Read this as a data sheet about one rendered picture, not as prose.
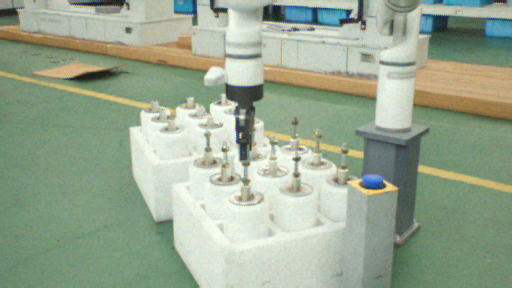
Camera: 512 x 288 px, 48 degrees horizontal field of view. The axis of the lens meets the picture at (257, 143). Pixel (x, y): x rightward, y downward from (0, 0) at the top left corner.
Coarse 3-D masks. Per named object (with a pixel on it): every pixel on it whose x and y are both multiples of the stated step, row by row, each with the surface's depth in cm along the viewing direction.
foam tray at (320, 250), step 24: (192, 216) 132; (192, 240) 135; (216, 240) 118; (264, 240) 118; (288, 240) 119; (312, 240) 121; (336, 240) 124; (192, 264) 138; (216, 264) 120; (240, 264) 116; (264, 264) 118; (288, 264) 120; (312, 264) 123; (336, 264) 126
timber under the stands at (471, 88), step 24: (72, 48) 463; (96, 48) 444; (120, 48) 426; (144, 48) 419; (168, 48) 420; (264, 72) 349; (288, 72) 338; (312, 72) 334; (432, 72) 333; (456, 72) 332; (480, 72) 332; (504, 72) 331; (432, 96) 287; (456, 96) 280; (480, 96) 277; (504, 96) 277
